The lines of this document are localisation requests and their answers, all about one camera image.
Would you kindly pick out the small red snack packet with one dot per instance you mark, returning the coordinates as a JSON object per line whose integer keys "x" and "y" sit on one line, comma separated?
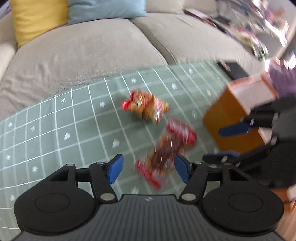
{"x": 181, "y": 131}

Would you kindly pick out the red yellow crisp packet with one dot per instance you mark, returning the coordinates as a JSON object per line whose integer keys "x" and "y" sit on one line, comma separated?
{"x": 145, "y": 109}

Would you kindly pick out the green patterned bag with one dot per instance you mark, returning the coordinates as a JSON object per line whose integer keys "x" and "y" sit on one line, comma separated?
{"x": 254, "y": 44}

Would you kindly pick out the light blue cushion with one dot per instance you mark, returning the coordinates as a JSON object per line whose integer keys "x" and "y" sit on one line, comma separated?
{"x": 104, "y": 9}

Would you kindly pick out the dark brown snack packet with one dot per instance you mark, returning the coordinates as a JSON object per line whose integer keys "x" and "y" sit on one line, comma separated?
{"x": 161, "y": 157}

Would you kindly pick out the orange cardboard box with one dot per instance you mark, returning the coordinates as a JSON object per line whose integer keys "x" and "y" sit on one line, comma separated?
{"x": 229, "y": 109}

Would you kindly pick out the yellow cushion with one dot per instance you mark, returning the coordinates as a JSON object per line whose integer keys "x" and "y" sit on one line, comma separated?
{"x": 37, "y": 18}

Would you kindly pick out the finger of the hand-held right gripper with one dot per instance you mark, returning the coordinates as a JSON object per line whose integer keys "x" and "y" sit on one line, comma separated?
{"x": 227, "y": 154}
{"x": 233, "y": 130}

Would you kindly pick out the stack of books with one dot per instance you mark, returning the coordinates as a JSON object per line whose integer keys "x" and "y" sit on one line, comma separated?
{"x": 203, "y": 17}

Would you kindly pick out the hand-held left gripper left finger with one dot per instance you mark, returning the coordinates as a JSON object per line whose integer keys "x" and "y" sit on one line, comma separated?
{"x": 115, "y": 168}

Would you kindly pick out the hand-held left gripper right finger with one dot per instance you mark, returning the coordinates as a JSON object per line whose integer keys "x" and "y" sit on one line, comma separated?
{"x": 182, "y": 168}

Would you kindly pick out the grey sofa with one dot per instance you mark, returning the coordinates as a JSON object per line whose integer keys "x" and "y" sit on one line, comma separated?
{"x": 81, "y": 58}

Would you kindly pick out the black notebook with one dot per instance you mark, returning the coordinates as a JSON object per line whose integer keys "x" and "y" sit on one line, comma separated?
{"x": 233, "y": 69}

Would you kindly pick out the white cluttered rack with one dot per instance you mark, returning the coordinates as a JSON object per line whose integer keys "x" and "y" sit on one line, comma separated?
{"x": 261, "y": 14}

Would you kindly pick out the green grid mat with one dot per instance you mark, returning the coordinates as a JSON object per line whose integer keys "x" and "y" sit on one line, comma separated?
{"x": 57, "y": 139}

